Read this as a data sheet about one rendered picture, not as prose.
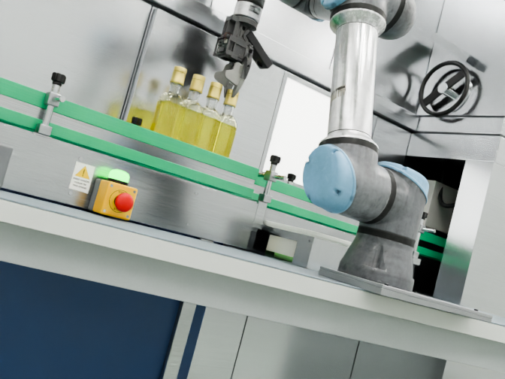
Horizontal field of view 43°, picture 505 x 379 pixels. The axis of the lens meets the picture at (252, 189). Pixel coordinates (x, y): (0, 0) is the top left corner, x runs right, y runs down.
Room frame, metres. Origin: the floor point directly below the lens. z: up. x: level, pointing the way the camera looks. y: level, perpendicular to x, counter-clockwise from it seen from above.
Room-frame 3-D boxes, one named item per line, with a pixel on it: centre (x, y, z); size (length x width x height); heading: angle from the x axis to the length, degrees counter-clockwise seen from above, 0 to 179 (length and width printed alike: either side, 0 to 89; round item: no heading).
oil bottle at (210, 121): (1.69, 0.17, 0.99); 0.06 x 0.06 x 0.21; 37
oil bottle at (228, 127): (1.72, 0.12, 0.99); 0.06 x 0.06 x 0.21; 36
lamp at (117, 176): (1.37, 0.28, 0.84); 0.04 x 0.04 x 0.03
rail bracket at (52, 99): (1.28, 0.43, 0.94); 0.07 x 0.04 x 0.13; 37
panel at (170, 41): (1.97, 0.02, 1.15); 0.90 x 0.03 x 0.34; 127
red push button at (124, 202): (1.33, 0.25, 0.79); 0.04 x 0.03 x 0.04; 127
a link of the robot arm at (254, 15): (1.71, 0.14, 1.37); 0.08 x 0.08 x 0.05
